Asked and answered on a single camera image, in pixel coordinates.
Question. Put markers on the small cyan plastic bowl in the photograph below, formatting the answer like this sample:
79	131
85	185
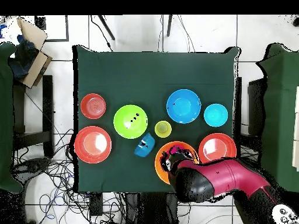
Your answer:
215	115

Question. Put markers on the black stool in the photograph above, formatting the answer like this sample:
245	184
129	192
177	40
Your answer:
48	105

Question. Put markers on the large red plastic bowl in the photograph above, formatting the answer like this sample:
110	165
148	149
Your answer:
92	144
217	147

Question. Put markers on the white box stack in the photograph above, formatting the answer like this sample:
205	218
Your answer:
296	130

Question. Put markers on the cardboard box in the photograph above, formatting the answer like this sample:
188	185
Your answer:
35	67

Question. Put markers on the dark green tablecloth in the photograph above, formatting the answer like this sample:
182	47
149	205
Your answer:
140	74

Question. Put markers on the green cloth covered side table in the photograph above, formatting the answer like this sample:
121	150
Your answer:
280	116
5	116

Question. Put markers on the black tripod leg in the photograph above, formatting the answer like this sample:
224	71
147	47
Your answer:
169	25
106	27

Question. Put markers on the small orange-red plastic bowl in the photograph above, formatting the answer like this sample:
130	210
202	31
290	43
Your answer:
93	106

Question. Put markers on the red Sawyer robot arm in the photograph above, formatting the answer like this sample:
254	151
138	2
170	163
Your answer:
222	177

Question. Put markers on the black floor frame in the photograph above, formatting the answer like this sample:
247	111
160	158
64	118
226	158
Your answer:
67	30

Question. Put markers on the large orange plastic bowl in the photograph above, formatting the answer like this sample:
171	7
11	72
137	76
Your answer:
161	172

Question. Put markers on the small blue plastic bowl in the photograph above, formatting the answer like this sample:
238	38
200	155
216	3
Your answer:
146	149

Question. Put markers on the black pedestal foot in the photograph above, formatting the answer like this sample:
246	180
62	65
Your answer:
30	165

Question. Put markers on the large blue plastic bowl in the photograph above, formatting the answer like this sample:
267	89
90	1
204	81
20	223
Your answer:
183	106

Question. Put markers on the yellow plastic cup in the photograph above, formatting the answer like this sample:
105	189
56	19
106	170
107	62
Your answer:
163	129

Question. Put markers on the dark blue cloth bag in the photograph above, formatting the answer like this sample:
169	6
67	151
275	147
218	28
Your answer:
23	58

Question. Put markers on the green plastic bowl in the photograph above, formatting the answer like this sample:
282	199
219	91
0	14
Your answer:
127	127

